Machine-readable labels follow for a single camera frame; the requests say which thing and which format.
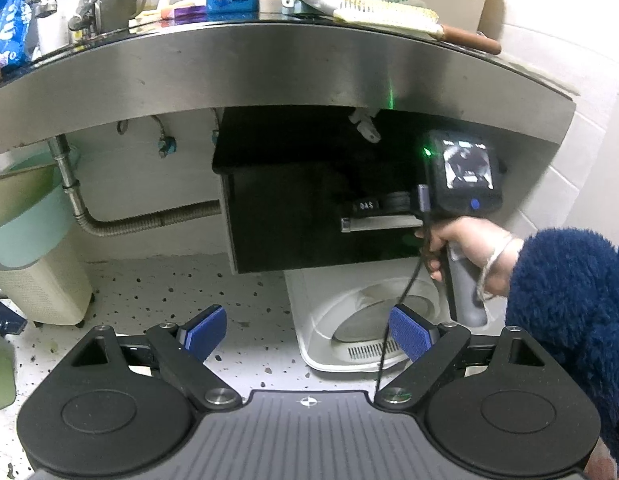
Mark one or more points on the teal plastic basin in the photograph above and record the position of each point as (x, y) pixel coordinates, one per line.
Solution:
(40, 228)

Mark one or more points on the right blue fleece forearm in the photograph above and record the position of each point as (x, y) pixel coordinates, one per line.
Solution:
(564, 291)

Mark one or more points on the grey metal mug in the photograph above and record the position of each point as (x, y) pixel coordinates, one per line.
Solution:
(116, 14)

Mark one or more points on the steel edged black countertop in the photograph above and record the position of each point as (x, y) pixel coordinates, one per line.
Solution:
(273, 61)

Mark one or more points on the person's right hand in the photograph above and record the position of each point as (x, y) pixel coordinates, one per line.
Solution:
(485, 244)

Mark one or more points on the cream perforated laundry basket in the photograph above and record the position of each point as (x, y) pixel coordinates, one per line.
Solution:
(53, 290)

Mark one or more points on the purple box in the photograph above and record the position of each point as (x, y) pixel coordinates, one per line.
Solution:
(188, 12)

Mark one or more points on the black drawer with metal handle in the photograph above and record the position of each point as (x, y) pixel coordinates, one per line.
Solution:
(281, 219)

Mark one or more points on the white floor appliance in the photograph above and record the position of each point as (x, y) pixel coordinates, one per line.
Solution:
(340, 312)

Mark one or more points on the white plastic hook bracket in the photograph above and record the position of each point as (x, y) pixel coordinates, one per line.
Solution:
(362, 119)

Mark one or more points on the blue snack bag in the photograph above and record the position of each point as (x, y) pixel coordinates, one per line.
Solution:
(15, 16)

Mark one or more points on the chrome faucet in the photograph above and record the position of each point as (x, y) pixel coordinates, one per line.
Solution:
(60, 23)

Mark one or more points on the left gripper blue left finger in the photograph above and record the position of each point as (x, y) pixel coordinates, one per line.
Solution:
(180, 352)

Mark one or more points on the cream brush with brown handle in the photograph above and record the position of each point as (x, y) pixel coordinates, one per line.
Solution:
(378, 13)

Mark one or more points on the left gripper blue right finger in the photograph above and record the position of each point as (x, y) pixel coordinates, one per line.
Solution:
(435, 351)

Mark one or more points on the beige plastic basin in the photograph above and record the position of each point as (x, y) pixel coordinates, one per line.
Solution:
(20, 189)

